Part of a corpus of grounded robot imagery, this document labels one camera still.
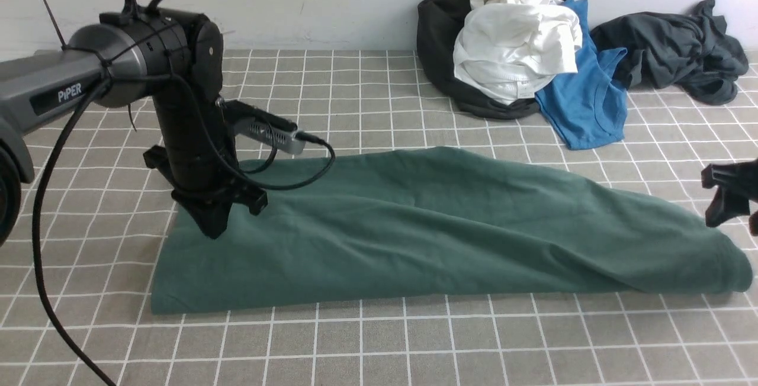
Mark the dark grey crumpled garment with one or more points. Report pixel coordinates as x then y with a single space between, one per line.
692 51

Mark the green long-sleeve top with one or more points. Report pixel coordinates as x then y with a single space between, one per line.
651 246

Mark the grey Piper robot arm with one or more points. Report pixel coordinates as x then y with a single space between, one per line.
173 57

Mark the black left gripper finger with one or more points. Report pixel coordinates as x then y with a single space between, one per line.
211 217

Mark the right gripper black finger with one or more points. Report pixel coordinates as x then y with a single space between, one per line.
728 203

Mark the white garment in pile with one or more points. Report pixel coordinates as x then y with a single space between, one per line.
510 49

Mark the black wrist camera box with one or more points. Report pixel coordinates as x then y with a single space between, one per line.
272 130

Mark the grey checkered tablecloth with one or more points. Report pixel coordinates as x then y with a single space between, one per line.
106 217

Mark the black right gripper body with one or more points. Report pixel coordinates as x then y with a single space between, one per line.
745 185

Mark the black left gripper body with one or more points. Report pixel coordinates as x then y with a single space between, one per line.
199 156

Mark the blue t-shirt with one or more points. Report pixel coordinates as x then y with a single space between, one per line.
587 109

